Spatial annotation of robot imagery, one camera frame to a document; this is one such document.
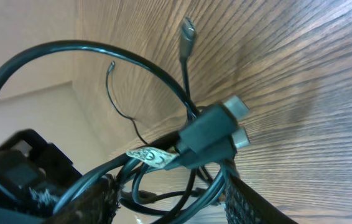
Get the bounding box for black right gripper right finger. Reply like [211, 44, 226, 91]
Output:
[225, 175, 297, 224]

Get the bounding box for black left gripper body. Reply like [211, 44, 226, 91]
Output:
[0, 129, 81, 223]

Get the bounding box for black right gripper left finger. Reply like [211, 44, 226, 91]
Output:
[44, 175, 120, 224]

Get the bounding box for black USB cable with tag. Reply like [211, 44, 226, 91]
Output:
[0, 39, 252, 224]

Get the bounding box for thin black USB cable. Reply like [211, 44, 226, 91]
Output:
[105, 17, 236, 224]

